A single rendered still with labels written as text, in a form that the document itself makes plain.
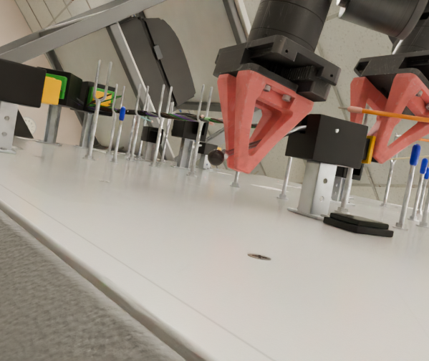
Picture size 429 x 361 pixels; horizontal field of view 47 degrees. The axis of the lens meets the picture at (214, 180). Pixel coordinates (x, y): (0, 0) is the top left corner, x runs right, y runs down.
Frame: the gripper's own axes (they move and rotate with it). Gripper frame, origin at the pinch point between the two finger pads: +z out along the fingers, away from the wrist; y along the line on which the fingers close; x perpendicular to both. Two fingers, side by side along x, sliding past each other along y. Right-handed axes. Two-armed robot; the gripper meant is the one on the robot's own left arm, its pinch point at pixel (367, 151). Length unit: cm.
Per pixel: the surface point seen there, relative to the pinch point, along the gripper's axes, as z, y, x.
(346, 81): -132, 225, -143
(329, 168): 4.2, -0.9, 3.5
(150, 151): 4, 63, -3
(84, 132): 8, 75, 8
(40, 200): 19.1, -9.2, 24.7
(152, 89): -16, 104, -7
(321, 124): 2.1, -2.0, 7.5
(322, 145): 3.5, -2.0, 6.2
